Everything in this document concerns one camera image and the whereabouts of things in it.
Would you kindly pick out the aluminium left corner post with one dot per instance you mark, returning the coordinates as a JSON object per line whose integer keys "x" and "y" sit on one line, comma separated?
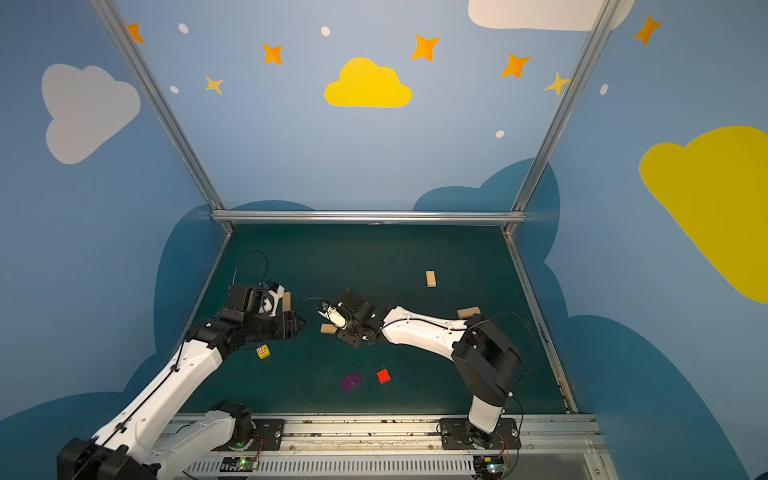
{"x": 114, "y": 23}

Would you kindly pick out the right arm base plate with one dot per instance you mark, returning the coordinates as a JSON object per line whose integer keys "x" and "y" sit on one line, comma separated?
{"x": 459, "y": 434}

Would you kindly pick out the aluminium corner post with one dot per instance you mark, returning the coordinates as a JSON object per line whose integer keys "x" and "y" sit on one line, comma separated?
{"x": 114, "y": 23}
{"x": 580, "y": 74}

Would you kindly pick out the yellow cube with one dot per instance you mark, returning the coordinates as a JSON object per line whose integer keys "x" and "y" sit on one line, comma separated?
{"x": 263, "y": 351}

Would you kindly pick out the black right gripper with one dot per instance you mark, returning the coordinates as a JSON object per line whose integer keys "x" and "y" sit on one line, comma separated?
{"x": 349, "y": 322}

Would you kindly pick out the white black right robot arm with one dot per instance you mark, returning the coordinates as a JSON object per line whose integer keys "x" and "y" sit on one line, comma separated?
{"x": 486, "y": 360}

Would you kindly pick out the right green circuit board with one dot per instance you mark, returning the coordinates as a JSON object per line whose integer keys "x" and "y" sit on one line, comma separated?
{"x": 489, "y": 468}

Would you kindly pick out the aluminium right corner post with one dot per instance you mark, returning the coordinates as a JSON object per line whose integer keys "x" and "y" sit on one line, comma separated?
{"x": 580, "y": 74}

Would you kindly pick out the aluminium back frame rail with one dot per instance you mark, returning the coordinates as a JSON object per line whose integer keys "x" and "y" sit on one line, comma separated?
{"x": 337, "y": 217}

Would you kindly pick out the green circuit board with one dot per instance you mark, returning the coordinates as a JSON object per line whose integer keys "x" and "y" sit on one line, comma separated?
{"x": 489, "y": 468}
{"x": 238, "y": 464}

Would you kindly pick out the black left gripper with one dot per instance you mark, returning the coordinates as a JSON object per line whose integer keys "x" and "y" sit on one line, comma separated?
{"x": 279, "y": 324}

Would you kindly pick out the left green circuit board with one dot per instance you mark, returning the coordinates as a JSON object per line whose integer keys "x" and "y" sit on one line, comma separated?
{"x": 238, "y": 464}

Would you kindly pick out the aluminium front rail base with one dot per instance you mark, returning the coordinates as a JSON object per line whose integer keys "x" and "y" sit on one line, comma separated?
{"x": 391, "y": 446}

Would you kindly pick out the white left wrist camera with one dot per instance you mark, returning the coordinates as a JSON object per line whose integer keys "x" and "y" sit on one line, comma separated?
{"x": 271, "y": 294}

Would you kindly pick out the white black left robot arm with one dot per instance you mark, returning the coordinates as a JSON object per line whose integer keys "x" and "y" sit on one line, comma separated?
{"x": 130, "y": 447}

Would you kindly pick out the red cube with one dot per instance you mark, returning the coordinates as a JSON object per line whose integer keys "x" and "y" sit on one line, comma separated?
{"x": 383, "y": 376}

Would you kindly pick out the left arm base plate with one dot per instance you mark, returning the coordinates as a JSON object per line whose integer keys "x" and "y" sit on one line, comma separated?
{"x": 262, "y": 434}

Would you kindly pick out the purple block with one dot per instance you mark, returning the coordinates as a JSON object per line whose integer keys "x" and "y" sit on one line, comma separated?
{"x": 351, "y": 381}

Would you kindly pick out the light wood block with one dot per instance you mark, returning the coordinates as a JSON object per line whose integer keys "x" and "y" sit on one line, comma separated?
{"x": 286, "y": 302}

